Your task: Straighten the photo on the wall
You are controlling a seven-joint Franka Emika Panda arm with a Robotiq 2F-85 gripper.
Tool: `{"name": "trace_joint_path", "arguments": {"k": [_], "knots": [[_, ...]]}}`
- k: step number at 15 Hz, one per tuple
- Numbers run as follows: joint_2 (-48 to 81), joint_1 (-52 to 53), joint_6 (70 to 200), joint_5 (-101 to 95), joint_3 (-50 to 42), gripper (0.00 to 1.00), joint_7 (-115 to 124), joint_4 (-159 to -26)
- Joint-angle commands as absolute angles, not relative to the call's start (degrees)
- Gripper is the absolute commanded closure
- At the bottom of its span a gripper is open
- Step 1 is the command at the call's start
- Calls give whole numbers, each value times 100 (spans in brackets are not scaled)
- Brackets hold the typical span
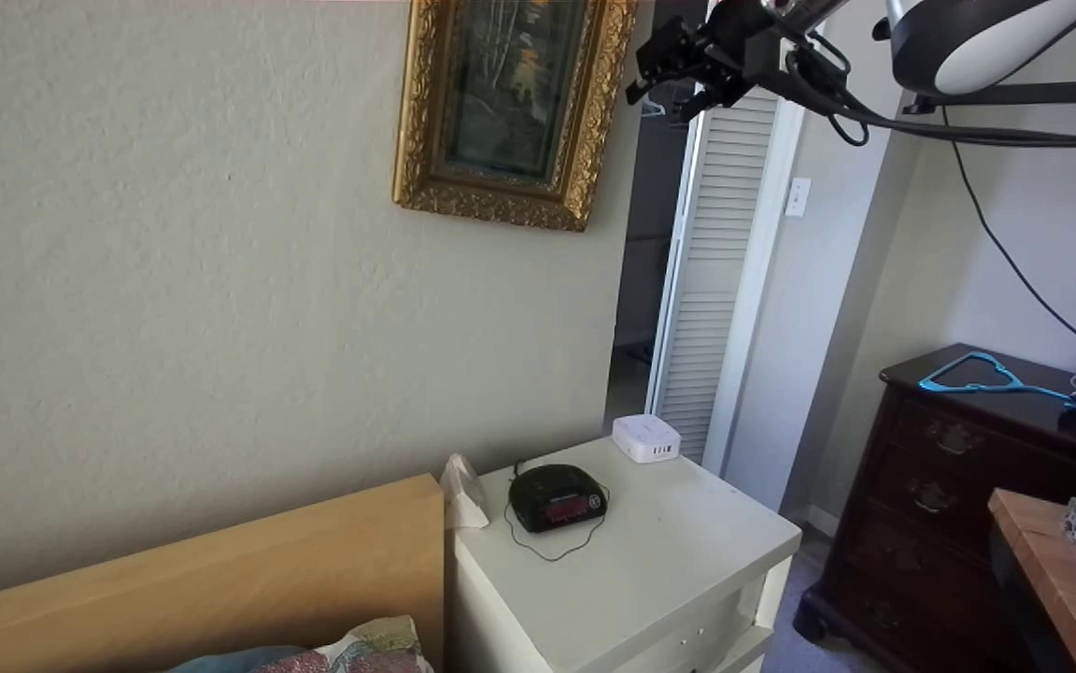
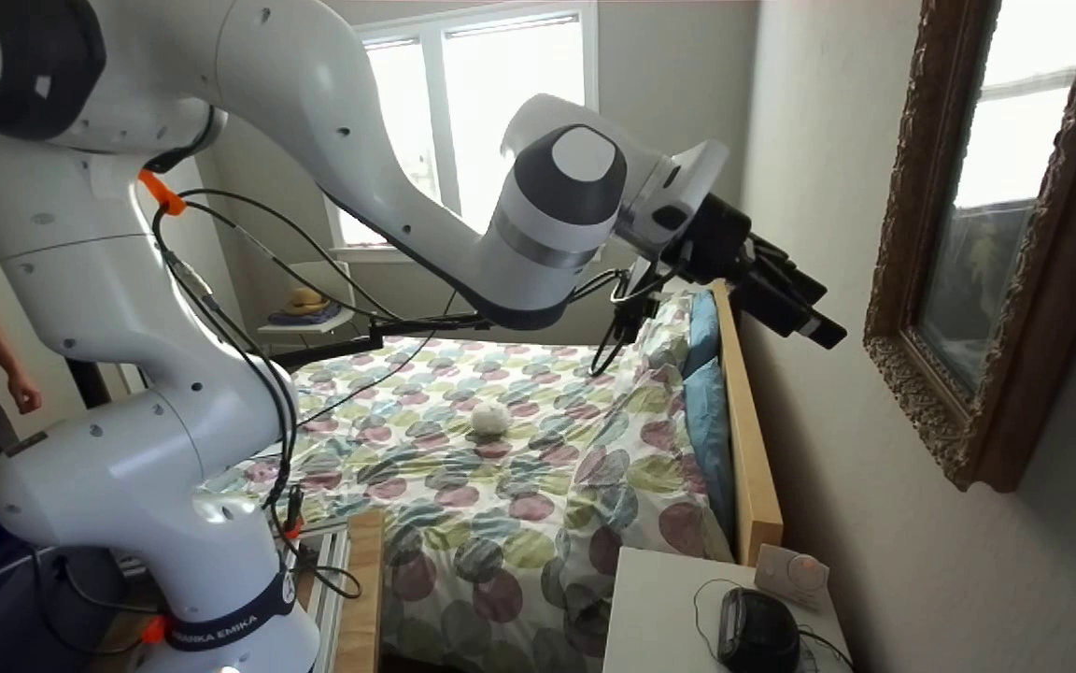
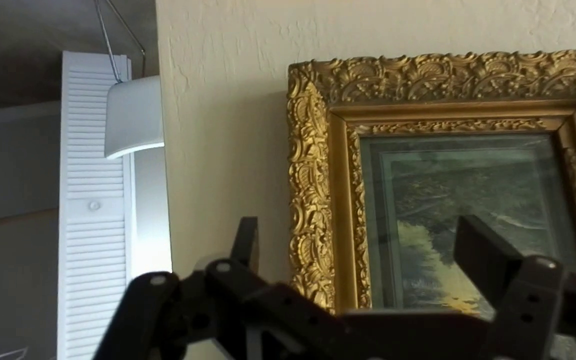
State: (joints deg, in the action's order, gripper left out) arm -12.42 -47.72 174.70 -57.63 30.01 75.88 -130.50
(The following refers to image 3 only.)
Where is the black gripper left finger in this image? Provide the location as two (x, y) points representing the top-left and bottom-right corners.
(92, 215), (284, 360)

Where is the thin lamp hanging wire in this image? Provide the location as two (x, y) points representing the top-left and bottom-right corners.
(92, 0), (152, 86)

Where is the white louvered closet door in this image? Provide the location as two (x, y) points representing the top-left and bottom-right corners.
(57, 50), (139, 360)

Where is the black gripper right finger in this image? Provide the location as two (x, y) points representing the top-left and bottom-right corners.
(452, 214), (576, 360)

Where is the gold ornate framed picture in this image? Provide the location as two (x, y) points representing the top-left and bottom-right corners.
(286, 47), (576, 323)

